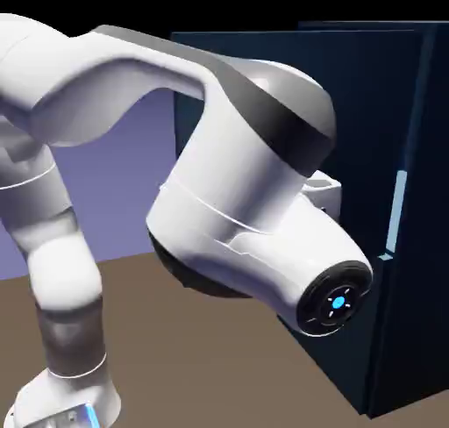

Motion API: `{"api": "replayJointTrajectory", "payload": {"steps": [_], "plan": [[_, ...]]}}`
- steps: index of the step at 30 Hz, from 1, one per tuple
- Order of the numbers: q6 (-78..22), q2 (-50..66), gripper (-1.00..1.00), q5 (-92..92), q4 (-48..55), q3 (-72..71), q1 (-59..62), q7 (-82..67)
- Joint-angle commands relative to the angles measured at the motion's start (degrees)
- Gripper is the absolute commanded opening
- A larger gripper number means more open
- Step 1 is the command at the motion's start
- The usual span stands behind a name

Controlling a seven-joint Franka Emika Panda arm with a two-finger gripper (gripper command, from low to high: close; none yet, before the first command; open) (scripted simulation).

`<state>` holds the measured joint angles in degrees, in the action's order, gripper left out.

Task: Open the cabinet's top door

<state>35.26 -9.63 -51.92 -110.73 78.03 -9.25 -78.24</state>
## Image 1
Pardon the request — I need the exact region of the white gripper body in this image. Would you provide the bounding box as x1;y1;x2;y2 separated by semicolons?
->
301;169;344;224

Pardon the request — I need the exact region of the dark blue cabinet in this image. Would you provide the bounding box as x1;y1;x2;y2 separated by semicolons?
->
170;20;449;419

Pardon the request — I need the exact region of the pale blue door handle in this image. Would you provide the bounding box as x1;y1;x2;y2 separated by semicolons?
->
377;169;409;261

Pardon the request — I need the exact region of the dark blue cabinet door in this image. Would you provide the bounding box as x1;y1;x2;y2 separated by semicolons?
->
384;22;449;265

